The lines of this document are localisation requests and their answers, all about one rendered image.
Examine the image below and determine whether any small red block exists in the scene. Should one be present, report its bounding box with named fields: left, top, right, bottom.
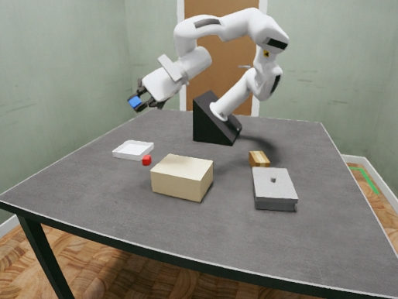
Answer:
left=142, top=155, right=151, bottom=166

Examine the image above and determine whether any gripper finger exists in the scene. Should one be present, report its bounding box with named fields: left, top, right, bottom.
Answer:
left=127, top=77, right=148, bottom=101
left=134, top=96, right=167, bottom=113

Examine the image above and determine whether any small blue block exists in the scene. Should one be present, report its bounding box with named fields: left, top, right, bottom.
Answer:
left=129, top=96, right=142, bottom=109

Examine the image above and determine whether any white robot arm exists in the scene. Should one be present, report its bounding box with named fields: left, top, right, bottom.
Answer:
left=158, top=8, right=290, bottom=122

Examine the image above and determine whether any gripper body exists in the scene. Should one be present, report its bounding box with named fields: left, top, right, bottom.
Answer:
left=142, top=68, right=182, bottom=104

